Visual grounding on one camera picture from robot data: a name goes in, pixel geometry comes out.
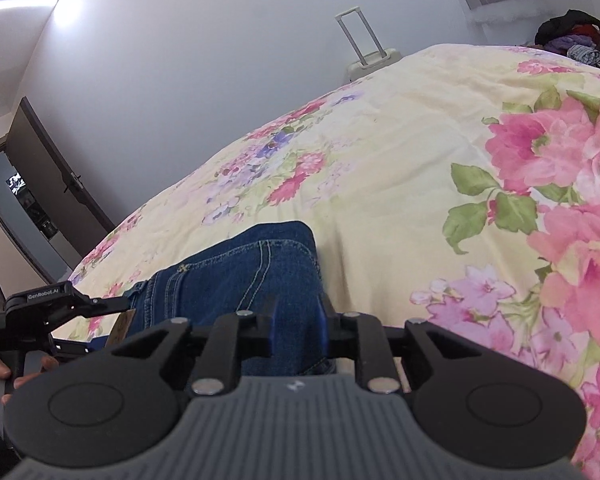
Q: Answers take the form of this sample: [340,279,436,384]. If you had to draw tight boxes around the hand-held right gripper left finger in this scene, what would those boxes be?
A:
[111,299,282,397]

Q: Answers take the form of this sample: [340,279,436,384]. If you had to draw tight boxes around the floral yellow bedspread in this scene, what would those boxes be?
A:
[52,42,600,480]

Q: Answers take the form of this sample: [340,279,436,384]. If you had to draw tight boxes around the cream suitcase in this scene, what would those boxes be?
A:
[335,6,404,84]

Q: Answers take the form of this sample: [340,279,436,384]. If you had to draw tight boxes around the pile of clothes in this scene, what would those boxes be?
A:
[534,8,600,73]

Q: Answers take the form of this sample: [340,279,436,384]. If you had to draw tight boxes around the dark brown door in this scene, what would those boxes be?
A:
[4,96,117,283]

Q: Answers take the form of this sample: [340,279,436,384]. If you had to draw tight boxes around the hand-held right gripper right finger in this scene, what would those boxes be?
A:
[316,292,482,395]

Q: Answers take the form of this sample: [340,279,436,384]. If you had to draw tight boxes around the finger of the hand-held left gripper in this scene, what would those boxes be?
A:
[55,294,132,327]
[48,338,108,361]

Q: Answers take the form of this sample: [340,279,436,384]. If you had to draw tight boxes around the blue denim pants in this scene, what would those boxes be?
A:
[87,220,339,379]

